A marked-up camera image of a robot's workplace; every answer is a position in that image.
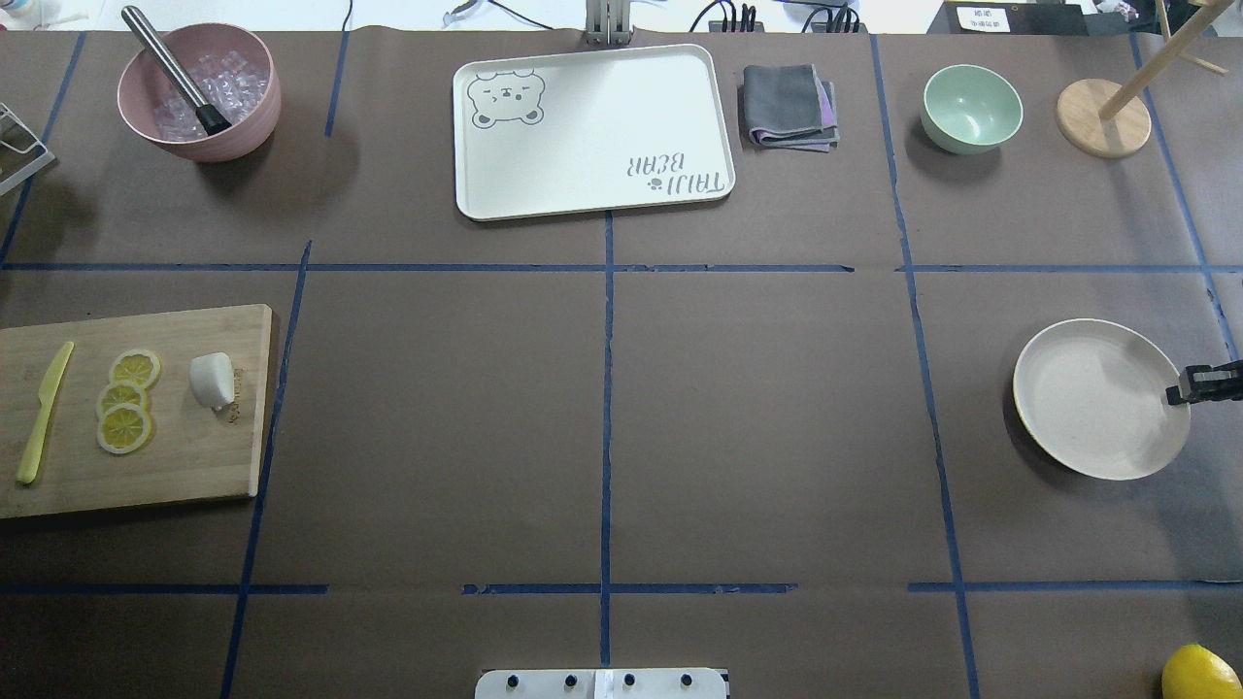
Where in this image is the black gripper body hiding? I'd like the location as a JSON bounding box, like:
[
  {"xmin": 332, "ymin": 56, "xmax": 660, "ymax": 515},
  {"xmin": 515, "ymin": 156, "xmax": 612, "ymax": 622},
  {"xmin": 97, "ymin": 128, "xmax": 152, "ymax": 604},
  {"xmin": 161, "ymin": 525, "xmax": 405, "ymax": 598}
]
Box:
[{"xmin": 1204, "ymin": 361, "xmax": 1242, "ymax": 400}]

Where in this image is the cream round plate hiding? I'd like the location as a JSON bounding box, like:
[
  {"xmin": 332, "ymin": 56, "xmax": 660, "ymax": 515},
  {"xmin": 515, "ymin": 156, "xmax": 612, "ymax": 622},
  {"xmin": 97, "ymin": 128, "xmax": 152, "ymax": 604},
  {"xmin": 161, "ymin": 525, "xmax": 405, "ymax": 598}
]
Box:
[{"xmin": 1012, "ymin": 318, "xmax": 1193, "ymax": 483}]

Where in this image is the white bear tray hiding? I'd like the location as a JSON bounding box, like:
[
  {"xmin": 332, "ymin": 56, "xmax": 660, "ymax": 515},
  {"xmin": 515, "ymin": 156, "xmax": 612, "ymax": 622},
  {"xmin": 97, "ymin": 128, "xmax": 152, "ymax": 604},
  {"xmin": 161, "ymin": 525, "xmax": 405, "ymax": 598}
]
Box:
[{"xmin": 452, "ymin": 44, "xmax": 736, "ymax": 221}]

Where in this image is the wooden mug stand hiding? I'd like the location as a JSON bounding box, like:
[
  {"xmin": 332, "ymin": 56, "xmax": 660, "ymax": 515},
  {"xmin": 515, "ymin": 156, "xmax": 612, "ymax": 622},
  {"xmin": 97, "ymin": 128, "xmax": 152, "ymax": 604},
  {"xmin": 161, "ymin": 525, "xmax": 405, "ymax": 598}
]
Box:
[{"xmin": 1054, "ymin": 1, "xmax": 1234, "ymax": 159}]

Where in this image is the lower yellow lemon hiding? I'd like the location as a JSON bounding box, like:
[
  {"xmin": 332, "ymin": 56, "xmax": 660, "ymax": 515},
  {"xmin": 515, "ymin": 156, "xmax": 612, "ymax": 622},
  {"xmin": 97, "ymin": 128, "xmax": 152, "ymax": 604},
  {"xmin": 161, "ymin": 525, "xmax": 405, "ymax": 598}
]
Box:
[{"xmin": 1161, "ymin": 646, "xmax": 1242, "ymax": 698}]

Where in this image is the green bowl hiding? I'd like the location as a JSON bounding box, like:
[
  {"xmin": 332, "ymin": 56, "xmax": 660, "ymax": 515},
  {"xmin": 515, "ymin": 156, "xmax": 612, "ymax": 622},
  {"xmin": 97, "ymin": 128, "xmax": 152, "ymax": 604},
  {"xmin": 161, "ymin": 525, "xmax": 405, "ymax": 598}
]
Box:
[{"xmin": 921, "ymin": 65, "xmax": 1025, "ymax": 155}]

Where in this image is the grey folded cloth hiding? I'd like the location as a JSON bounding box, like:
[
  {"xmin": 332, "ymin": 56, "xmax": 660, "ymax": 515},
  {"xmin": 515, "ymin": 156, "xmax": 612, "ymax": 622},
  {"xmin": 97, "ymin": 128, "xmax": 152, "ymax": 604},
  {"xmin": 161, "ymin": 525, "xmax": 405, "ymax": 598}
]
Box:
[{"xmin": 742, "ymin": 65, "xmax": 840, "ymax": 153}]

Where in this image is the bamboo cutting board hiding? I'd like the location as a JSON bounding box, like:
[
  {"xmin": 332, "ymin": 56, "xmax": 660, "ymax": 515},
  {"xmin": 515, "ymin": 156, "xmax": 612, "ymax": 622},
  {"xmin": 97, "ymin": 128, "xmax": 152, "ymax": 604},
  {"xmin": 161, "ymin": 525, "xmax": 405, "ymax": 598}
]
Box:
[{"xmin": 1, "ymin": 303, "xmax": 273, "ymax": 517}]

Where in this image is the pink bowl with ice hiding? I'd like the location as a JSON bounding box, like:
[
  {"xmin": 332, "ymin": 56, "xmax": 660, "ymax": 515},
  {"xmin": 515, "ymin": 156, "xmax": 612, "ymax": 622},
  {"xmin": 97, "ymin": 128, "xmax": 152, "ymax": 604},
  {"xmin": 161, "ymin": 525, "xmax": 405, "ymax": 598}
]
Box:
[{"xmin": 117, "ymin": 22, "xmax": 283, "ymax": 163}]

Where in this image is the steel muddler black tip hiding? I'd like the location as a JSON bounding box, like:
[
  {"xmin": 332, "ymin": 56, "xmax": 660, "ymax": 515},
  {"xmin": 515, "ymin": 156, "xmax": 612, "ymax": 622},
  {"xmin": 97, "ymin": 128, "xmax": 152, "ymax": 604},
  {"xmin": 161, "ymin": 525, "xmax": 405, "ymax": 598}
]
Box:
[{"xmin": 121, "ymin": 5, "xmax": 231, "ymax": 136}]

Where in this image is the top lemon slice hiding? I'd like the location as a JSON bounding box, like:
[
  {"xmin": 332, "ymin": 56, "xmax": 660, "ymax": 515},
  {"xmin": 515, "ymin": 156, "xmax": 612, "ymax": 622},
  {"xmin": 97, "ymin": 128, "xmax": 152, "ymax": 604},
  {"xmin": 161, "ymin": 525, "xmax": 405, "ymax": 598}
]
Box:
[{"xmin": 108, "ymin": 350, "xmax": 163, "ymax": 391}]

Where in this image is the lemon slice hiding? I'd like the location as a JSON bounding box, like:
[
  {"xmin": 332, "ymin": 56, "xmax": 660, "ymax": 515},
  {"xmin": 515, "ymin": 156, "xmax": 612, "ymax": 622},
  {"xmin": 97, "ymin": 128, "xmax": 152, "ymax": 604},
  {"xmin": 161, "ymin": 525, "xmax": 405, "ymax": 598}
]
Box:
[
  {"xmin": 96, "ymin": 381, "xmax": 150, "ymax": 420},
  {"xmin": 96, "ymin": 404, "xmax": 154, "ymax": 455},
  {"xmin": 108, "ymin": 350, "xmax": 163, "ymax": 391}
]

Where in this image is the bottom lemon slice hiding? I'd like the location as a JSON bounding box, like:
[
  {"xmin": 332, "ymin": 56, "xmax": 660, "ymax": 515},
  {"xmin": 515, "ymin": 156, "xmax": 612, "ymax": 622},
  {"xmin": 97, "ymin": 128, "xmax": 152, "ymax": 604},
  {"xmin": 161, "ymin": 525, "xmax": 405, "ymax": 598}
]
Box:
[{"xmin": 96, "ymin": 404, "xmax": 154, "ymax": 455}]

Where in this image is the middle lemon slice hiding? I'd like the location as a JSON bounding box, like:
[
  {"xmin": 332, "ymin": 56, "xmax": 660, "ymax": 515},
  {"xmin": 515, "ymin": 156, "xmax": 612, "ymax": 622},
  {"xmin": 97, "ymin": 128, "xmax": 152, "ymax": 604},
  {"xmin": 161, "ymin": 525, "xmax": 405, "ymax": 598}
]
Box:
[{"xmin": 96, "ymin": 381, "xmax": 150, "ymax": 420}]

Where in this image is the yellow plastic knife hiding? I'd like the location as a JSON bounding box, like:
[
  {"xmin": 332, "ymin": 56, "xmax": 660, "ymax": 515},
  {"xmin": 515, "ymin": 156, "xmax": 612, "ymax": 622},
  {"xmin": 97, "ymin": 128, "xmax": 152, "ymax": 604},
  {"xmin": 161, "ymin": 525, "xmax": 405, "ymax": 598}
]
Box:
[{"xmin": 15, "ymin": 341, "xmax": 76, "ymax": 486}]

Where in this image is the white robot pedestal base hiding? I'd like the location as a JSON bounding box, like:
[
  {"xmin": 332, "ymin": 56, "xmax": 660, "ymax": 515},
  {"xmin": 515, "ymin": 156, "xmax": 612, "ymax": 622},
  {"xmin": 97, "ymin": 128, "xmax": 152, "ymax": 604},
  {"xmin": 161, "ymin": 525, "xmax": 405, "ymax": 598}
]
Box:
[{"xmin": 474, "ymin": 667, "xmax": 731, "ymax": 698}]

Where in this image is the aluminium frame post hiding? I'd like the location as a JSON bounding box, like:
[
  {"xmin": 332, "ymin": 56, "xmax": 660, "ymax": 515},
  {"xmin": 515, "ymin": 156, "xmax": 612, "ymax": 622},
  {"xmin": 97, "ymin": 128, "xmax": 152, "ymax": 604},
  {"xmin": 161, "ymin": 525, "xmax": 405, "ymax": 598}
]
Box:
[{"xmin": 585, "ymin": 0, "xmax": 633, "ymax": 46}]

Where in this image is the white wire cup rack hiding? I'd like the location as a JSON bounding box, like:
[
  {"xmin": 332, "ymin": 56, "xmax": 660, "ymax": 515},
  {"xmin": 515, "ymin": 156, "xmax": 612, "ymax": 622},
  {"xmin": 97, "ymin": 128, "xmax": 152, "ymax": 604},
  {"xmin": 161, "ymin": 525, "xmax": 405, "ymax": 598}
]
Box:
[{"xmin": 1, "ymin": 103, "xmax": 56, "ymax": 197}]

